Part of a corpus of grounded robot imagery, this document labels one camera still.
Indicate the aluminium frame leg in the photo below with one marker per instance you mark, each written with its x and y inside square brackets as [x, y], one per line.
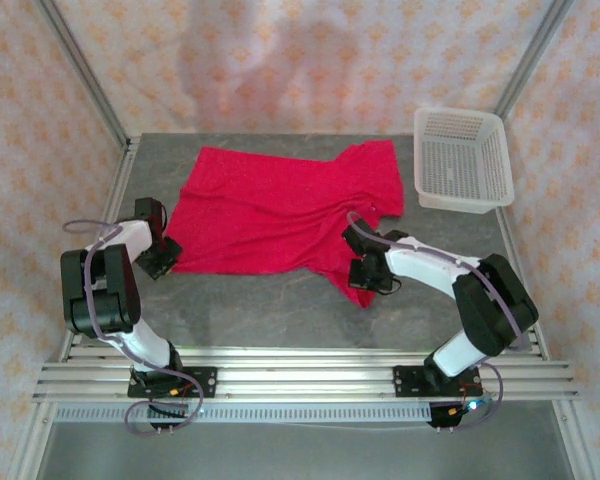
[577, 440]
[32, 445]

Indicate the aluminium table side rail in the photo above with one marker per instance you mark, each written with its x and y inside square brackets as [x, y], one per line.
[506, 230]
[120, 175]

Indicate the aluminium frame post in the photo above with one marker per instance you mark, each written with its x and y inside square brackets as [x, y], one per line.
[535, 55]
[87, 75]

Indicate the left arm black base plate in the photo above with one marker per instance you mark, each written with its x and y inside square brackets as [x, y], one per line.
[205, 382]

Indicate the black controller board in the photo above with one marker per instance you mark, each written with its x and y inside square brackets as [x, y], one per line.
[167, 409]
[447, 412]

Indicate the white orange-patterned curtain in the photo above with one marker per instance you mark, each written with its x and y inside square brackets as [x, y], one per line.
[300, 60]

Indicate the red t-shirt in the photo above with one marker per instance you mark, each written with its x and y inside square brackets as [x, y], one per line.
[280, 210]

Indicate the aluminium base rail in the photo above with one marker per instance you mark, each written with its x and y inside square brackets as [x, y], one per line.
[305, 375]

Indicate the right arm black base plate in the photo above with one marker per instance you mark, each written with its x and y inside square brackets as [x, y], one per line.
[405, 382]

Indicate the white plastic perforated basket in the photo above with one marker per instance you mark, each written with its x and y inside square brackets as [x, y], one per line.
[460, 150]

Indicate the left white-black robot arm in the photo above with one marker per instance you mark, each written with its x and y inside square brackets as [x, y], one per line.
[100, 295]

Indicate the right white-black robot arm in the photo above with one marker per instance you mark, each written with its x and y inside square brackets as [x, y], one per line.
[495, 300]

